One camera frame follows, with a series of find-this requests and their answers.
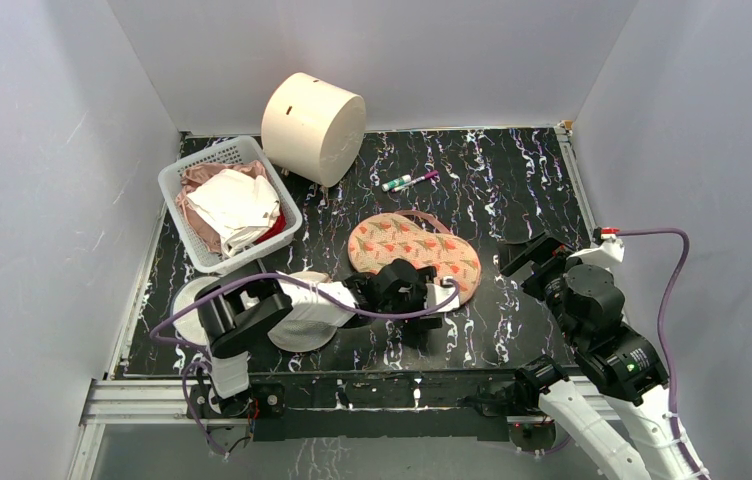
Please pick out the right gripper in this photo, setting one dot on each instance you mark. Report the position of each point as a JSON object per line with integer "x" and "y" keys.
{"x": 534, "y": 265}

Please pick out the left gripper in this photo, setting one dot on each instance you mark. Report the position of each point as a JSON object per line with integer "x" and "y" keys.
{"x": 420, "y": 287}

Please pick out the floral mesh laundry bag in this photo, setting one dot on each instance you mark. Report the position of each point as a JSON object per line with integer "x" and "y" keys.
{"x": 420, "y": 239}

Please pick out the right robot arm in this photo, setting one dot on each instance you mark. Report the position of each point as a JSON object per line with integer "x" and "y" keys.
{"x": 634, "y": 376}

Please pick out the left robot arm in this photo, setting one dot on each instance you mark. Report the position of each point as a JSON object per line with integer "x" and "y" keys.
{"x": 233, "y": 315}

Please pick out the white round mesh bag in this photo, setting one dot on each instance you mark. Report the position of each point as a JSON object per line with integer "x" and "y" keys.
{"x": 310, "y": 325}

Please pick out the purple marker pen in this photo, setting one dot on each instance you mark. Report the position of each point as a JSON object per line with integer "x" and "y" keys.
{"x": 428, "y": 176}

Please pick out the green white glue stick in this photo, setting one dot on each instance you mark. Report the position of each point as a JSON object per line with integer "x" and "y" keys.
{"x": 396, "y": 183}

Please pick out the red garment in basket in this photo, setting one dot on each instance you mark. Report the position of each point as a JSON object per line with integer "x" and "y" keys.
{"x": 278, "y": 227}

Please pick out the white cloth in basket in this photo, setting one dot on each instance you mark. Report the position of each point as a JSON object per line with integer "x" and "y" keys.
{"x": 237, "y": 208}

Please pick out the white plastic basket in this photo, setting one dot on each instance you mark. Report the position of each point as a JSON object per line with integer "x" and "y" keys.
{"x": 221, "y": 199}

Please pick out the cream cylindrical drum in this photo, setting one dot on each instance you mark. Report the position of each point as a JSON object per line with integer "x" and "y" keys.
{"x": 313, "y": 128}

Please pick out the pink garment in basket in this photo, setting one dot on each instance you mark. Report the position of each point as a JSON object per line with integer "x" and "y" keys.
{"x": 194, "y": 212}

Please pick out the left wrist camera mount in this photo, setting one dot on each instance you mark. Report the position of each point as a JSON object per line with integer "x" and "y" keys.
{"x": 442, "y": 296}

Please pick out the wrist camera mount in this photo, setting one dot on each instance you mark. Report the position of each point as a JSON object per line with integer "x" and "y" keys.
{"x": 442, "y": 296}
{"x": 609, "y": 247}

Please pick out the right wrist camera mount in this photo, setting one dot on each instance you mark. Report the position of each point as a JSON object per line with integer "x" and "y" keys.
{"x": 609, "y": 247}

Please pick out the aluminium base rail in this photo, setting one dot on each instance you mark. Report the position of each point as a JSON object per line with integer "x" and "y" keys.
{"x": 449, "y": 403}

